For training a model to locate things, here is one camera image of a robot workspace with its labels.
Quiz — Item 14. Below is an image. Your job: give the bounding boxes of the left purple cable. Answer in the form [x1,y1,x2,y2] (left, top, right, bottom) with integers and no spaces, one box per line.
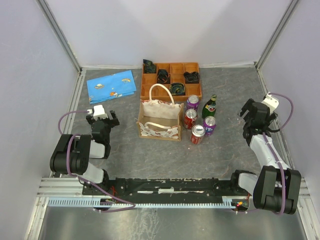
[57,109,136,213]

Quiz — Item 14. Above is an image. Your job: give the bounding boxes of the purple soda can front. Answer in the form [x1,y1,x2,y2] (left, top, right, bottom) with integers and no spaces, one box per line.
[203,116,217,136]

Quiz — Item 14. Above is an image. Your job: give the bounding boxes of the rolled black orange tie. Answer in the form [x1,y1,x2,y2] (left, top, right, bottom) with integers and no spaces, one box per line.
[156,69,170,85]

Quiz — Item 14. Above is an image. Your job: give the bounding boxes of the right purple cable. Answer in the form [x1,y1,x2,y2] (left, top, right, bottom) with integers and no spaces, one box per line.
[237,92,294,216]

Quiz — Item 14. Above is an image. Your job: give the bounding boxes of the red soda can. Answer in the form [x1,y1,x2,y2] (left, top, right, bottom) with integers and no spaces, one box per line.
[190,124,206,145]
[183,108,198,130]

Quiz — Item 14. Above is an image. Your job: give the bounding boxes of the purple cable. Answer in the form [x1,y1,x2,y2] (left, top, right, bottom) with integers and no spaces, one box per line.
[57,109,136,213]
[237,92,294,216]

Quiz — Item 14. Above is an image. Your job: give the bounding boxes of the red soda can front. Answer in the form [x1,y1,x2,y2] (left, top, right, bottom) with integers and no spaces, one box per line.
[190,124,206,145]

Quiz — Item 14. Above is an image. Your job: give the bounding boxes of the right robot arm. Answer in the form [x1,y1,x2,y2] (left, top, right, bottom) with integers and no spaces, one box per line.
[229,92,302,215]

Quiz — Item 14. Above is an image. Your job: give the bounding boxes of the aluminium frame rail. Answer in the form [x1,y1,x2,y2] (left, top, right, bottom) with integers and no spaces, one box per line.
[36,176,86,197]

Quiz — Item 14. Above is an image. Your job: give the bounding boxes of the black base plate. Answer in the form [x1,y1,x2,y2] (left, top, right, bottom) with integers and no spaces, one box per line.
[97,177,249,204]

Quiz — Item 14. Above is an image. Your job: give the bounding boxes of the purple soda can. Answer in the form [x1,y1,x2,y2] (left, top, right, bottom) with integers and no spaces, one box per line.
[186,94,200,112]
[203,116,217,136]

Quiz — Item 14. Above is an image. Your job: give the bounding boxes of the light blue cable duct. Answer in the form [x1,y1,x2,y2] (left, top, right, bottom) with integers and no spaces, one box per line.
[47,195,238,208]

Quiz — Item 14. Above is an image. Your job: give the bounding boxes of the canvas tote bag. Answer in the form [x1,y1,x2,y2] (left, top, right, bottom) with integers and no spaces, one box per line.
[136,83,184,142]

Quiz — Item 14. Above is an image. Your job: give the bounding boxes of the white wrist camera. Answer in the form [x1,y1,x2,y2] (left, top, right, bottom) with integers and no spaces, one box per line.
[87,104,108,120]
[261,92,279,114]

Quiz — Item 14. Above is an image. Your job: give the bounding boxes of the rolled black tie right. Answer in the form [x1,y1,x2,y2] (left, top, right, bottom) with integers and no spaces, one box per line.
[183,71,200,84]

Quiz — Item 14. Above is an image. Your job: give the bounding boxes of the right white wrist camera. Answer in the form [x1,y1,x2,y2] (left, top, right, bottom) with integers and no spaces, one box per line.
[261,92,279,114]

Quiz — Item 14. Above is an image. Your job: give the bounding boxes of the green glass bottle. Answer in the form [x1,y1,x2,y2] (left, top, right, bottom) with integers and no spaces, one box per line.
[201,94,217,120]

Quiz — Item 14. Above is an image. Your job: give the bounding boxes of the wooden compartment tray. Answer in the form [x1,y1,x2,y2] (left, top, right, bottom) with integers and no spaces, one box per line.
[140,62,203,102]

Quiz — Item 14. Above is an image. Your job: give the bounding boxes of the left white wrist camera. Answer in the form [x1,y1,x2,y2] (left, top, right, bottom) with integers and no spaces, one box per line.
[87,104,108,120]

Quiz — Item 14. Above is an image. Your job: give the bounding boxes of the blue space print cloth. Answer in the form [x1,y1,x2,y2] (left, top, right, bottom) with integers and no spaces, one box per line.
[86,70,137,104]

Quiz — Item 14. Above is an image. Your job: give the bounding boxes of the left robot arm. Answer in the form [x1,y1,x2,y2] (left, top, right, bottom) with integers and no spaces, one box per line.
[49,110,120,195]

